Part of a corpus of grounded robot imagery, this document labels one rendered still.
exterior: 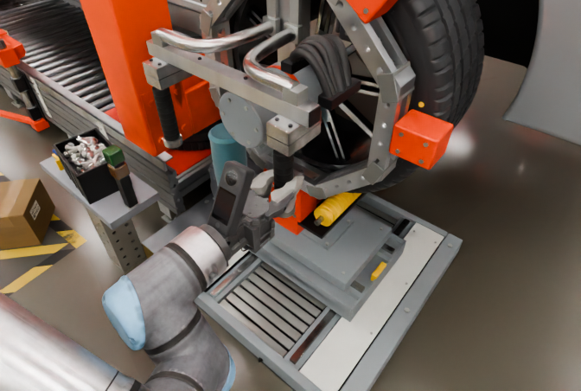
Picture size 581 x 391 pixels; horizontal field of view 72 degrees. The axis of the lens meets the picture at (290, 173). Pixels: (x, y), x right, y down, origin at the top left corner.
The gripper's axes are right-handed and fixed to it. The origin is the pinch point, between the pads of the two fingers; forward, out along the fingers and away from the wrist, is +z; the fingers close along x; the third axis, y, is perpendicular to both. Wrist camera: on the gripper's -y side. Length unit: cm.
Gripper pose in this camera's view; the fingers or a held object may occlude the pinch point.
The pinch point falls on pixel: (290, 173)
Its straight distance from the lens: 74.0
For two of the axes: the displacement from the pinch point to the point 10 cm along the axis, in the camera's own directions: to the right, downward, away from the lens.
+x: 7.7, 4.2, -4.8
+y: 0.0, 7.5, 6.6
